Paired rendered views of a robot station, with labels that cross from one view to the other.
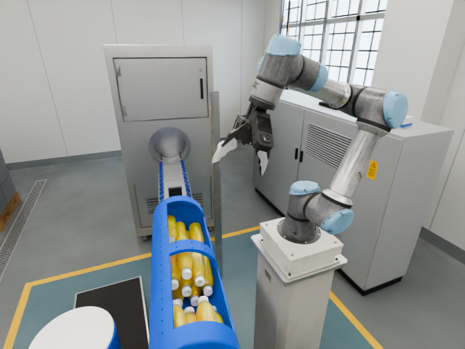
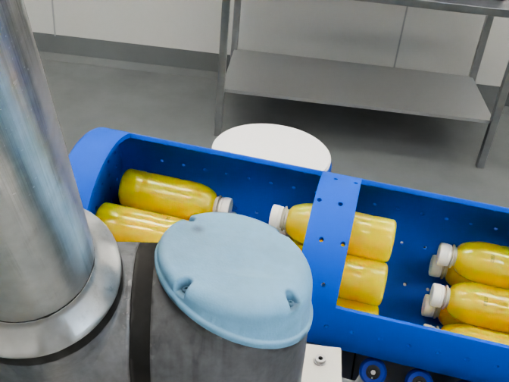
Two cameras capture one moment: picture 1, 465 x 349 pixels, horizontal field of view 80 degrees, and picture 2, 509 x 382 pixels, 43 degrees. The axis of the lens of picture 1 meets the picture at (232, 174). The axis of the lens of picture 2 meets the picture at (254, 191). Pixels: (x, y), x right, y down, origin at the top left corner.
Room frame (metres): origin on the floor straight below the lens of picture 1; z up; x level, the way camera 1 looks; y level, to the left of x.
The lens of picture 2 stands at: (1.17, -0.63, 1.77)
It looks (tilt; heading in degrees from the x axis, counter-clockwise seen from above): 33 degrees down; 114
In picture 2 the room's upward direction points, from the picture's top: 6 degrees clockwise
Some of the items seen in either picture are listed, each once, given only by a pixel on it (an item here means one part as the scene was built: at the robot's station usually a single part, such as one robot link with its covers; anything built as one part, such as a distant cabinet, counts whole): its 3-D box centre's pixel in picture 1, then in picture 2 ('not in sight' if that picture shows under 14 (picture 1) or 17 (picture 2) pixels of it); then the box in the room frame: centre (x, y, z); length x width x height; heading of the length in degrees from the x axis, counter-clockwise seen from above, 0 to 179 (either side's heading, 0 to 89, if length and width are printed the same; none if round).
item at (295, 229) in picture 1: (299, 220); not in sight; (1.02, -0.29, 1.30); 0.15 x 0.15 x 0.10
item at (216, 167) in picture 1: (216, 199); not in sight; (1.99, 0.13, 0.85); 0.06 x 0.06 x 1.70; 14
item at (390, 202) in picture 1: (316, 171); not in sight; (2.84, -0.93, 0.72); 2.15 x 0.54 x 1.45; 22
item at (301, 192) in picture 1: (304, 198); (225, 314); (1.01, -0.30, 1.41); 0.13 x 0.12 x 0.14; 30
